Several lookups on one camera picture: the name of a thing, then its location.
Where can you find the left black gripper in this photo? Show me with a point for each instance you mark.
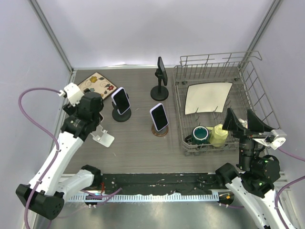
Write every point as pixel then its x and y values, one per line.
pixel 76 111

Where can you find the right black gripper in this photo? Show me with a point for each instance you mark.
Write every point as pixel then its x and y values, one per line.
pixel 255 124

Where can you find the white folding phone stand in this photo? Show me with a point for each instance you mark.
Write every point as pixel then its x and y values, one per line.
pixel 101 136

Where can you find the purple-cased phone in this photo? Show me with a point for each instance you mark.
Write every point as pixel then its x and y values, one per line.
pixel 121 100
pixel 159 117

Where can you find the wooden-base grey phone stand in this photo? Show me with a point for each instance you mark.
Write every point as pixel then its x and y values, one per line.
pixel 161 133

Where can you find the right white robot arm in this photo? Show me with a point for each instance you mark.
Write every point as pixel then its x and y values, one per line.
pixel 252 179

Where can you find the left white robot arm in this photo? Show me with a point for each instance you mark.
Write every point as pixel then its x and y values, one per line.
pixel 44 194

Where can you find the black round-base left stand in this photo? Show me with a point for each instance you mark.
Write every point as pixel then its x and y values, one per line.
pixel 120 118

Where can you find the tall black phone stand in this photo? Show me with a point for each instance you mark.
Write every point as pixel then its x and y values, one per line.
pixel 160 92

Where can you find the black phone on tall stand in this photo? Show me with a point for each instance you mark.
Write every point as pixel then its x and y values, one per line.
pixel 162 70

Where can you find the yellow-green mug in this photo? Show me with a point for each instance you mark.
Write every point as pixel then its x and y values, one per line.
pixel 217 136

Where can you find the floral square trivet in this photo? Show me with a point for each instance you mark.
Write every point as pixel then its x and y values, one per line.
pixel 98 83

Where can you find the dark green mug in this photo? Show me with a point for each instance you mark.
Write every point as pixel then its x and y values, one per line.
pixel 199 135

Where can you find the white square plate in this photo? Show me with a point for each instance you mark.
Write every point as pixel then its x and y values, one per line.
pixel 206 97

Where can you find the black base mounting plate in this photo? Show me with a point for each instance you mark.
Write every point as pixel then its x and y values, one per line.
pixel 159 184

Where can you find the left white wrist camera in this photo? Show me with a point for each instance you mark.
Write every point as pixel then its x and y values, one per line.
pixel 73 93

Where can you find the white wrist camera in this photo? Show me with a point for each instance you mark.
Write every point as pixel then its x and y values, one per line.
pixel 276 139
pixel 73 93

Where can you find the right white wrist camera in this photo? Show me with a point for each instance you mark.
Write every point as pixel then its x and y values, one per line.
pixel 276 139

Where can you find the grey wire dish rack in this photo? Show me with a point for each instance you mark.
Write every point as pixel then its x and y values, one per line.
pixel 247 92

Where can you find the white slotted cable duct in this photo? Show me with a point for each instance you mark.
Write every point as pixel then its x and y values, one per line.
pixel 175 197

